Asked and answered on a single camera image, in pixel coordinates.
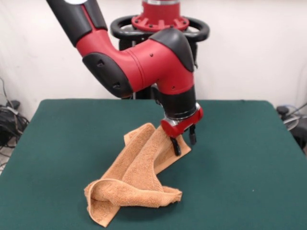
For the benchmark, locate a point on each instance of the dark green table cloth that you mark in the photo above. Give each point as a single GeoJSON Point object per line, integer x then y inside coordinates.
{"type": "Point", "coordinates": [60, 143]}

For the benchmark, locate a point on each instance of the orange terry towel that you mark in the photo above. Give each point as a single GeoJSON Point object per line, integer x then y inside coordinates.
{"type": "Point", "coordinates": [144, 167]}

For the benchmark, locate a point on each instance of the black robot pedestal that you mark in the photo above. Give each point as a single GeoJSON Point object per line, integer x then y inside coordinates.
{"type": "Point", "coordinates": [114, 30]}

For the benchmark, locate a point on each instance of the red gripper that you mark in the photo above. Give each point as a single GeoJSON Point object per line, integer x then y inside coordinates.
{"type": "Point", "coordinates": [177, 129]}

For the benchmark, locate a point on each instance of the black bulky object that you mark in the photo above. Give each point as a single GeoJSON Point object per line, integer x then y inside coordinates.
{"type": "Point", "coordinates": [301, 136]}

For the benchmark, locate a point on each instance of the black power adapter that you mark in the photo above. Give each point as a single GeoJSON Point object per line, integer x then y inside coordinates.
{"type": "Point", "coordinates": [15, 103]}

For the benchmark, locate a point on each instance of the small black device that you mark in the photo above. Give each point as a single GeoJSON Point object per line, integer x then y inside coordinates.
{"type": "Point", "coordinates": [283, 109]}

